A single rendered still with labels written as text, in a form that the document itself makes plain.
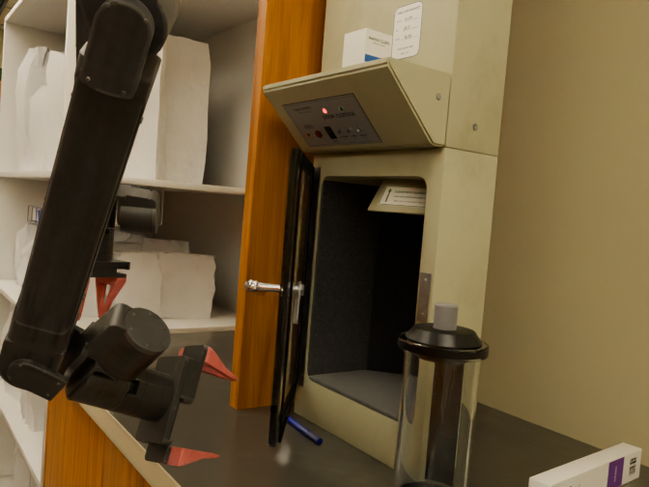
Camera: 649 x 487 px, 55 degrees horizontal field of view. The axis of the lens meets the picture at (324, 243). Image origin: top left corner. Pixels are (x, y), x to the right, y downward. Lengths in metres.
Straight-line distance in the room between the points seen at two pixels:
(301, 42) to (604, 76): 0.55
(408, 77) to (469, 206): 0.21
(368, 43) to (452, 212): 0.26
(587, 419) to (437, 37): 0.74
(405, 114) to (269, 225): 0.39
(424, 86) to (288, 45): 0.39
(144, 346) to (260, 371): 0.53
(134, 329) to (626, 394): 0.86
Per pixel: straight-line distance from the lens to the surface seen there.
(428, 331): 0.75
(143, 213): 1.07
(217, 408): 1.18
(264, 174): 1.13
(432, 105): 0.87
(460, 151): 0.90
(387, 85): 0.85
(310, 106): 1.00
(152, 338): 0.69
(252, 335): 1.15
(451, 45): 0.91
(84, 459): 1.43
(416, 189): 0.97
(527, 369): 1.33
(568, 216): 1.27
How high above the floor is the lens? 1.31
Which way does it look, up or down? 3 degrees down
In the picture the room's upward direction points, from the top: 5 degrees clockwise
